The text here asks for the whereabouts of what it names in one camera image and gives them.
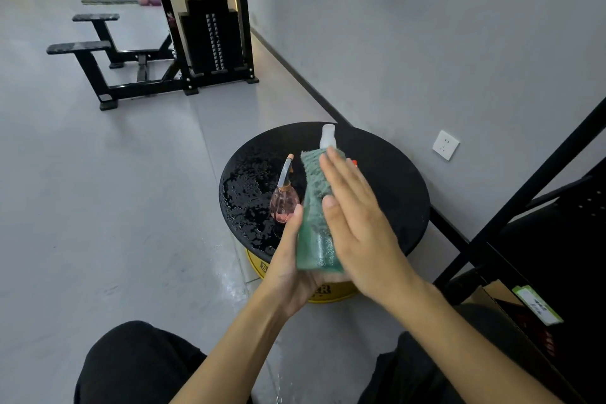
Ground person's right hand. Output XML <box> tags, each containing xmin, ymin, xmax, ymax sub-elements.
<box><xmin>318</xmin><ymin>146</ymin><xmax>429</xmax><ymax>310</ymax></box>

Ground person's left hand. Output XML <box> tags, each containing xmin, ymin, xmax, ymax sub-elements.
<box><xmin>258</xmin><ymin>203</ymin><xmax>351</xmax><ymax>319</ymax></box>

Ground pink spray bottle grey nozzle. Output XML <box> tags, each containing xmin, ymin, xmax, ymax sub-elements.
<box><xmin>270</xmin><ymin>153</ymin><xmax>300</xmax><ymax>223</ymax></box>

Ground green cleaning cloth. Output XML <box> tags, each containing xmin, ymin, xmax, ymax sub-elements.
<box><xmin>300</xmin><ymin>148</ymin><xmax>347</xmax><ymax>229</ymax></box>

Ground green spray bottle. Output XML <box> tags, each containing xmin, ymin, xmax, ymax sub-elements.
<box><xmin>295</xmin><ymin>124</ymin><xmax>345</xmax><ymax>273</ymax></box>

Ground black metal rack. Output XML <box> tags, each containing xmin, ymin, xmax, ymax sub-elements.
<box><xmin>433</xmin><ymin>98</ymin><xmax>606</xmax><ymax>404</ymax></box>

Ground person's left forearm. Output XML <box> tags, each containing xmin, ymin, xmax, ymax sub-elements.
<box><xmin>170</xmin><ymin>290</ymin><xmax>290</xmax><ymax>404</ymax></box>

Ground person's right forearm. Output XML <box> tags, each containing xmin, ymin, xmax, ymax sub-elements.
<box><xmin>388</xmin><ymin>280</ymin><xmax>564</xmax><ymax>404</ymax></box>

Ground round black table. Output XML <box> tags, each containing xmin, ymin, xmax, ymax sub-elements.
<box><xmin>218</xmin><ymin>122</ymin><xmax>432</xmax><ymax>265</ymax></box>

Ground green white label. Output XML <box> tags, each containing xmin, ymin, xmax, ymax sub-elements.
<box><xmin>512</xmin><ymin>285</ymin><xmax>565</xmax><ymax>327</ymax></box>

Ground white wall socket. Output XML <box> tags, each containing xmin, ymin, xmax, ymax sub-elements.
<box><xmin>431</xmin><ymin>129</ymin><xmax>461</xmax><ymax>162</ymax></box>

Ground black cable weight machine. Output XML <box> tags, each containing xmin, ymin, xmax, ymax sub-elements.
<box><xmin>46</xmin><ymin>0</ymin><xmax>260</xmax><ymax>112</ymax></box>

